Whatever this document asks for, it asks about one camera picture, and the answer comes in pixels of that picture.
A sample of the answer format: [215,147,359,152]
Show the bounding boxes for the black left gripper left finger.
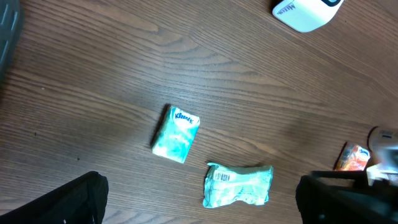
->
[1,171,109,224]

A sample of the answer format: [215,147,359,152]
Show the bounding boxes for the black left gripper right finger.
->
[295,175,397,224]

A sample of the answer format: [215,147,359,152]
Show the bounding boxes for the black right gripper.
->
[311,170,397,199]

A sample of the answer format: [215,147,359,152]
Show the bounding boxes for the orange tissue packet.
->
[334,142,371,171]

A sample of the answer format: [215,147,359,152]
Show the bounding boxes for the green lidded jar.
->
[368,126,397,164]

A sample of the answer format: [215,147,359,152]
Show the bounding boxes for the light green wipes packet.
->
[203,162,274,208]

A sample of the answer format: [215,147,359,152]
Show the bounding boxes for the green Kleenex tissue pack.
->
[152,105,200,164]

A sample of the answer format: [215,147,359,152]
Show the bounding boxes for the white barcode scanner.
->
[272,0,344,33]

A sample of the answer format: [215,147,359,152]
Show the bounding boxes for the grey plastic shopping basket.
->
[0,0,24,82]

